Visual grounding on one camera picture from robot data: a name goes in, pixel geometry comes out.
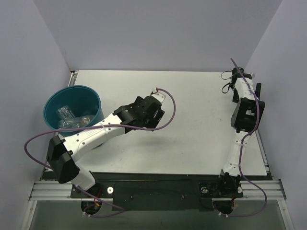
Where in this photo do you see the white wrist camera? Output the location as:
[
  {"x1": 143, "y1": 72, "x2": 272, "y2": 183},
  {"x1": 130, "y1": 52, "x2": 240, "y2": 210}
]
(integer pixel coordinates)
[
  {"x1": 247, "y1": 73, "x2": 255, "y2": 79},
  {"x1": 150, "y1": 88, "x2": 166, "y2": 104}
]

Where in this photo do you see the teal plastic bin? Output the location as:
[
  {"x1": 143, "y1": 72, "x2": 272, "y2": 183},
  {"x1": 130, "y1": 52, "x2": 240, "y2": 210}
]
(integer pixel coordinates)
[{"x1": 43, "y1": 85, "x2": 105, "y2": 129}]

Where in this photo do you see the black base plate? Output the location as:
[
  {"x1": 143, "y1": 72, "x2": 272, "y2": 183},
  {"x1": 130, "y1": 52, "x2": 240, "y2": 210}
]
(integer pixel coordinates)
[{"x1": 69, "y1": 172, "x2": 243, "y2": 213}]

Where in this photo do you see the clear plastic bottle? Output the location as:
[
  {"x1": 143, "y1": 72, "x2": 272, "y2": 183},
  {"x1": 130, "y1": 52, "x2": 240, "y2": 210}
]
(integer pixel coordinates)
[
  {"x1": 56, "y1": 105, "x2": 76, "y2": 121},
  {"x1": 58, "y1": 115, "x2": 94, "y2": 129}
]

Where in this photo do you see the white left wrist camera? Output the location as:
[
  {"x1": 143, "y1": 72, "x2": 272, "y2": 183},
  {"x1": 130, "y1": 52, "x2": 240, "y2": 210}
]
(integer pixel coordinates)
[{"x1": 150, "y1": 88, "x2": 166, "y2": 104}]

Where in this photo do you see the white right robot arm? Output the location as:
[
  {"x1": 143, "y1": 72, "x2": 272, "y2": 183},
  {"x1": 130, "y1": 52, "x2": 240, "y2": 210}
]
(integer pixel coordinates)
[{"x1": 219, "y1": 68, "x2": 265, "y2": 196}]

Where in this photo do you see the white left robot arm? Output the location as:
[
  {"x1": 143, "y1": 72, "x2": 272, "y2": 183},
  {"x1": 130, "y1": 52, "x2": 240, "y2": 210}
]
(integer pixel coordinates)
[{"x1": 47, "y1": 92, "x2": 165, "y2": 191}]

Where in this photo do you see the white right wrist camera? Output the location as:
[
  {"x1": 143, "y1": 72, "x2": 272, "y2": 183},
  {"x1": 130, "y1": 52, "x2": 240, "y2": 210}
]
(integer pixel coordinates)
[{"x1": 247, "y1": 73, "x2": 255, "y2": 79}]

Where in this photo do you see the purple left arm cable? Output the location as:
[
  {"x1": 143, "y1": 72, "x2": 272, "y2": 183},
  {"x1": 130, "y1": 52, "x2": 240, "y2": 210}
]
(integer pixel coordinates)
[{"x1": 24, "y1": 87, "x2": 177, "y2": 218}]

